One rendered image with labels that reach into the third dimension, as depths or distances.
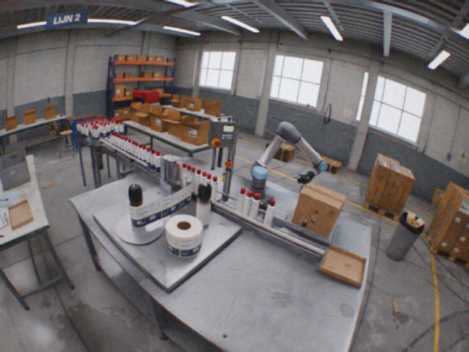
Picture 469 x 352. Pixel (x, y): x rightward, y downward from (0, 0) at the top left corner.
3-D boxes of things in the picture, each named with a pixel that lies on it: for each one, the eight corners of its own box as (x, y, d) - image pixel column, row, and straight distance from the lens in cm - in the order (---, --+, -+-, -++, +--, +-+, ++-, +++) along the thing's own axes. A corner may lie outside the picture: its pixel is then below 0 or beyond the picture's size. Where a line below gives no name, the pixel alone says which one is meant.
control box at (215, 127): (207, 143, 163) (209, 118, 158) (229, 144, 168) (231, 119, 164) (210, 148, 154) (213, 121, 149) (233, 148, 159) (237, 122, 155)
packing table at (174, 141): (122, 156, 502) (122, 121, 480) (152, 149, 538) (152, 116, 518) (188, 199, 335) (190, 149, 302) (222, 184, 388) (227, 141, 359)
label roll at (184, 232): (173, 261, 120) (171, 241, 110) (162, 237, 134) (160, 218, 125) (207, 252, 126) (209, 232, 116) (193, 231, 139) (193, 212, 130)
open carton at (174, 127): (160, 134, 371) (160, 112, 363) (183, 130, 404) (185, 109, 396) (176, 141, 337) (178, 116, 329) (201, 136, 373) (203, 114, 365)
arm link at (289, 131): (292, 123, 164) (331, 165, 186) (288, 121, 175) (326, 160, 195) (281, 135, 164) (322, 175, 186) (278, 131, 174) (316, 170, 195)
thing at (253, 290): (69, 201, 198) (69, 199, 197) (190, 157, 267) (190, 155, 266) (327, 395, 109) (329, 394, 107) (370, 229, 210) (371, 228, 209)
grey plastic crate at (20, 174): (4, 172, 321) (0, 156, 315) (27, 163, 319) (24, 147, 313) (3, 191, 265) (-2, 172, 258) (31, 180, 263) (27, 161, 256)
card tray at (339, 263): (318, 270, 140) (321, 266, 138) (327, 247, 161) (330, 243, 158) (360, 287, 145) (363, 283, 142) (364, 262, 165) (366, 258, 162)
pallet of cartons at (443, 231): (430, 253, 435) (460, 195, 403) (423, 230, 505) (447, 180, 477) (467, 269, 503) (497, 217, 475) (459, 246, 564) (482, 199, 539)
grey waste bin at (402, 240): (382, 257, 339) (402, 221, 312) (384, 242, 375) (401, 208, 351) (404, 267, 352) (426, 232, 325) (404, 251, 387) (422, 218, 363)
